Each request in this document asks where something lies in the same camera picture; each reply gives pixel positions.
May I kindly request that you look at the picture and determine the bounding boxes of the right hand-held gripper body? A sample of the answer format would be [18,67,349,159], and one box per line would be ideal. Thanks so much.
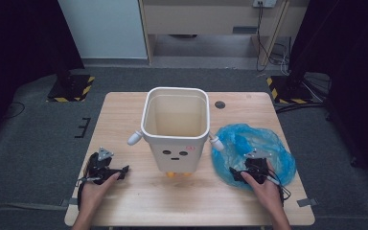
[242,148,273,185]

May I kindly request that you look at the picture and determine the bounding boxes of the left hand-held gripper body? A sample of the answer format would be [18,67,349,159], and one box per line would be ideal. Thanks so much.
[84,147,123,186]

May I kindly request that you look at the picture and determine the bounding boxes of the blue plastic trash bag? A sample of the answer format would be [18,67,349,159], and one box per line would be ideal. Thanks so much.
[211,123,297,192]

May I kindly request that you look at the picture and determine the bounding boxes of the cream face trash bin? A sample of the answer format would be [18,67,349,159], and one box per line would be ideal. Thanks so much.
[127,86,226,178]

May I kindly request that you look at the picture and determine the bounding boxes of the person's right hand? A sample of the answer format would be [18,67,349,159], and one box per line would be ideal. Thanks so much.
[240,159,285,209]

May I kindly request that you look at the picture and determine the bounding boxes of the person's left hand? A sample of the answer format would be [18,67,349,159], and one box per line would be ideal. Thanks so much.
[80,172,122,209]

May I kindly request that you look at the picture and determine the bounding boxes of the grey tape piece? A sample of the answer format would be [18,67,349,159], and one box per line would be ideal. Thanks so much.
[296,197,318,208]
[59,197,79,207]

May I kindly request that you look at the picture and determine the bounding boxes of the striped black stand base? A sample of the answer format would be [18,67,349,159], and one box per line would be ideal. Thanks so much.
[265,75,316,105]
[46,57,96,104]

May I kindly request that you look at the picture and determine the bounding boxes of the white partition panel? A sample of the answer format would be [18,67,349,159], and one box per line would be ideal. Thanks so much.
[57,0,149,60]

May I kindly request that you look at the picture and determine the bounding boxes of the black curtain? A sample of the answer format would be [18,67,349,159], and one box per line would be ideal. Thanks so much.
[287,0,368,183]
[0,0,86,145]

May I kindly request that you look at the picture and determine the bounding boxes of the light wooden desk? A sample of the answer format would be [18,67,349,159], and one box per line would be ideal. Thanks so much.
[138,0,311,67]

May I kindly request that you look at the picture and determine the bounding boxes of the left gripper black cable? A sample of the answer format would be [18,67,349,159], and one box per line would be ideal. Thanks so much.
[76,176,94,210]

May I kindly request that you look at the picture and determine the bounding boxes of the black floor cables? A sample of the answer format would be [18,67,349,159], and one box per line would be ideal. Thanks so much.
[274,101,328,115]

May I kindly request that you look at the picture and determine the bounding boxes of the thin black floor cable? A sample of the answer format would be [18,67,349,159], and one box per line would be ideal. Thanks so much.
[0,101,27,122]

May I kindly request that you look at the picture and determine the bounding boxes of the white cable bundle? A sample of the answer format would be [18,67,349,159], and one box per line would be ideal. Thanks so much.
[267,40,291,77]

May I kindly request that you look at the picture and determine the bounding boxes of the black socket cable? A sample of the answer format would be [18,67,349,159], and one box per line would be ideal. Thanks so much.
[255,2,271,73]

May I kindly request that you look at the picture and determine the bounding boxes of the white wall socket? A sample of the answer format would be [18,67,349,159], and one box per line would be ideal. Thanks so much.
[252,0,278,9]

